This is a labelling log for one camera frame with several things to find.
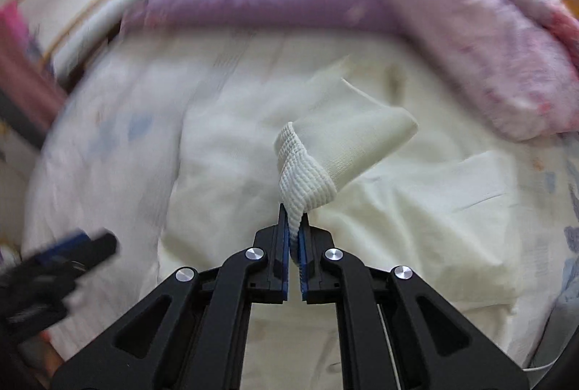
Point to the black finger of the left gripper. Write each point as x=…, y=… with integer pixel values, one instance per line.
x=72, y=245
x=104, y=246

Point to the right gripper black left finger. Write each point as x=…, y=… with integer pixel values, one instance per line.
x=190, y=331

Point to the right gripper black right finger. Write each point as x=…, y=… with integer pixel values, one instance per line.
x=395, y=330

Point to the white button jacket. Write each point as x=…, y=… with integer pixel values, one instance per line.
x=410, y=178

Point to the floral bed sheet mattress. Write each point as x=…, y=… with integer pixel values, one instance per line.
x=112, y=160

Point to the pink towel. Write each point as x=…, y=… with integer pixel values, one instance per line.
x=34, y=91

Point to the purple floral quilt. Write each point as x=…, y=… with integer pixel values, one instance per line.
x=515, y=61

